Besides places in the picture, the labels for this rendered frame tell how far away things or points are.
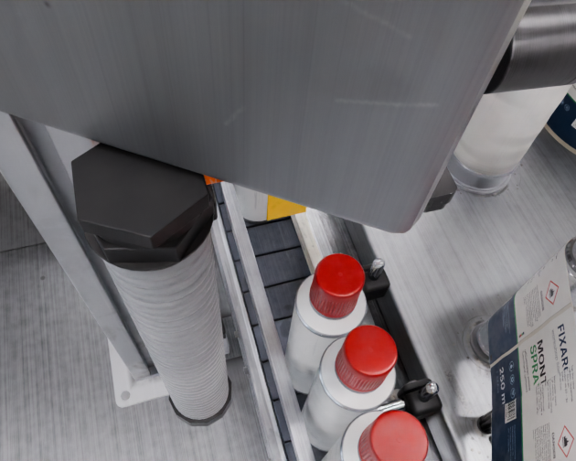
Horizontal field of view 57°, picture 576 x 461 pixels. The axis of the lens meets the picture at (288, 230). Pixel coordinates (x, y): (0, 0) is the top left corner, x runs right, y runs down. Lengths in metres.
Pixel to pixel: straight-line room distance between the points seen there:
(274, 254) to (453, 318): 0.20
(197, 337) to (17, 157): 0.13
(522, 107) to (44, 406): 0.56
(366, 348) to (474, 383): 0.26
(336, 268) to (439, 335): 0.25
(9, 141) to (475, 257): 0.50
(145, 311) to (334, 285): 0.19
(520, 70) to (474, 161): 0.32
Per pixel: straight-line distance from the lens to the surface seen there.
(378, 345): 0.33
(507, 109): 0.59
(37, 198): 0.30
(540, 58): 0.34
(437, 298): 0.59
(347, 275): 0.35
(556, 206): 0.72
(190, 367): 0.22
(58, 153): 0.27
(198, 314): 0.17
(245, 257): 0.49
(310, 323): 0.37
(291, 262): 0.58
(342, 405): 0.36
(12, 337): 0.65
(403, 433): 0.32
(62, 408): 0.60
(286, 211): 0.38
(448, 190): 0.37
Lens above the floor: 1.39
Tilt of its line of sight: 58 degrees down
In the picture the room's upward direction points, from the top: 7 degrees clockwise
